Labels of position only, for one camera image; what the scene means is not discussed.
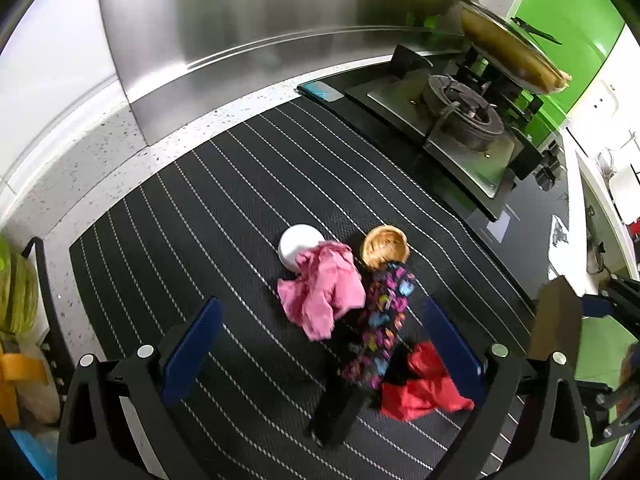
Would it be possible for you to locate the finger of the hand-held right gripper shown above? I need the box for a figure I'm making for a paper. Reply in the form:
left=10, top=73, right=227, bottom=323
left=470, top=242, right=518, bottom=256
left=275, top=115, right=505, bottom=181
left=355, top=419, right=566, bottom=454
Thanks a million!
left=581, top=274, right=640, bottom=322
left=575, top=379, right=618, bottom=397

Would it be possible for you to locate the large white stove sticker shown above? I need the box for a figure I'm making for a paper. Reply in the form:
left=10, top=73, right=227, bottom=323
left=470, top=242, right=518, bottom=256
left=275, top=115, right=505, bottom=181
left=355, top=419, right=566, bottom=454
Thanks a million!
left=550, top=212, right=571, bottom=248

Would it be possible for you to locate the red cloth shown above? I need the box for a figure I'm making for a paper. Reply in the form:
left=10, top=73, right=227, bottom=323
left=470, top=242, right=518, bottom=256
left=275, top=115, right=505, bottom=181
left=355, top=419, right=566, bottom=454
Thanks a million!
left=380, top=340, right=476, bottom=422

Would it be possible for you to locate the small wooden bowl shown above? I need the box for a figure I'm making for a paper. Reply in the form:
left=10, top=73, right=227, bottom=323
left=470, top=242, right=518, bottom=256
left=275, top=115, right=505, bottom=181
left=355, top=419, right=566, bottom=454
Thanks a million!
left=361, top=226, right=410, bottom=271

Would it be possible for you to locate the brown cardboard piece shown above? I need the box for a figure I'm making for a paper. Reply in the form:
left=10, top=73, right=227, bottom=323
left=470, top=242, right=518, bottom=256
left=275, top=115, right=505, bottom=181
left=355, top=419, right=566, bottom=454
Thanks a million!
left=529, top=275, right=585, bottom=361

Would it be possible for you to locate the blue handled cup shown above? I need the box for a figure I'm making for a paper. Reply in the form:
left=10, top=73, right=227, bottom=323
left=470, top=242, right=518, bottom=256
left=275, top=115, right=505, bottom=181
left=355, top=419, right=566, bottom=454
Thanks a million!
left=10, top=427, right=58, bottom=480

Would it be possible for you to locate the black striped mat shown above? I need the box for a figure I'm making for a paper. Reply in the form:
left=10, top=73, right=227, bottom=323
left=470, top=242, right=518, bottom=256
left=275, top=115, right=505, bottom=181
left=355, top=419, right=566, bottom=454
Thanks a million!
left=69, top=95, right=538, bottom=480

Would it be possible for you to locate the teal sponge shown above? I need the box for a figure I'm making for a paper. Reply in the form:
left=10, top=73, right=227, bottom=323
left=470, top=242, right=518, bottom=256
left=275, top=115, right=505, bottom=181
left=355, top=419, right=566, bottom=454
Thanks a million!
left=298, top=80, right=346, bottom=103

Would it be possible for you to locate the black glass gas stove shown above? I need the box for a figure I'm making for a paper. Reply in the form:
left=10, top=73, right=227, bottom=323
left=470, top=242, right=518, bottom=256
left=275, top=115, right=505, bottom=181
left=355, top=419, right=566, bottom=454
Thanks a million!
left=300, top=42, right=576, bottom=311

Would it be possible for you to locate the glass pan lid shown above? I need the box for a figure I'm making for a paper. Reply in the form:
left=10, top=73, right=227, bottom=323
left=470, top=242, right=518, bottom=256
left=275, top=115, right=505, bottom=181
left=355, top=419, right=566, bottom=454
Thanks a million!
left=425, top=0, right=563, bottom=78

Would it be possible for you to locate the pink cloth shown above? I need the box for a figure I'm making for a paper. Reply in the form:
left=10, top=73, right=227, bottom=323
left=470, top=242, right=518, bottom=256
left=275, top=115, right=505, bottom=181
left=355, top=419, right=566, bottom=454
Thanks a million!
left=276, top=241, right=367, bottom=343

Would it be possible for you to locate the gas burner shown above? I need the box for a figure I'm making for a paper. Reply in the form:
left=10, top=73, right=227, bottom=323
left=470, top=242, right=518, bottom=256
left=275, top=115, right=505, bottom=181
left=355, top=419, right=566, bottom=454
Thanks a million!
left=345, top=44, right=543, bottom=201
left=452, top=50, right=543, bottom=121

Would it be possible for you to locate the floral black cloth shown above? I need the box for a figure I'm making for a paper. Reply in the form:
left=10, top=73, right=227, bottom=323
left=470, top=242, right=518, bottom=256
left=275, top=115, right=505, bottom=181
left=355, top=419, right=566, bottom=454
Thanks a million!
left=305, top=260, right=418, bottom=448

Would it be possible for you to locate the orange handled cup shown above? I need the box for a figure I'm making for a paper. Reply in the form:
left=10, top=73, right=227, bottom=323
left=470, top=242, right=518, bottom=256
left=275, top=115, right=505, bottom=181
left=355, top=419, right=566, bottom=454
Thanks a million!
left=0, top=345, right=61, bottom=428

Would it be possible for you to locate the green lidded jug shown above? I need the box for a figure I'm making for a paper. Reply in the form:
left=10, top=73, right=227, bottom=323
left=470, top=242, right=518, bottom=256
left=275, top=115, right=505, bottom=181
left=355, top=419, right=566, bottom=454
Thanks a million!
left=0, top=237, right=38, bottom=333

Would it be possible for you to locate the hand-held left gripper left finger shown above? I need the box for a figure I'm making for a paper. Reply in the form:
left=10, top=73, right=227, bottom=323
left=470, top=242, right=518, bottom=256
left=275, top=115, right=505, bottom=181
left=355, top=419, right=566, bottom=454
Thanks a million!
left=57, top=296, right=226, bottom=480

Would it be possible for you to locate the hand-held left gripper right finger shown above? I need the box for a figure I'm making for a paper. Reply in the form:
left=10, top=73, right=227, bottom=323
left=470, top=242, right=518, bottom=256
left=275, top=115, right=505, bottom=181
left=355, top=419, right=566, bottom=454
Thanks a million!
left=422, top=297, right=593, bottom=480

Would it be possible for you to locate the white cup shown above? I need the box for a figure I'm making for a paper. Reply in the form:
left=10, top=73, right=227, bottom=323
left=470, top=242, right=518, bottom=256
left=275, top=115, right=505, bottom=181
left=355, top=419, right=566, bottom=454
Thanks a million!
left=277, top=224, right=326, bottom=272

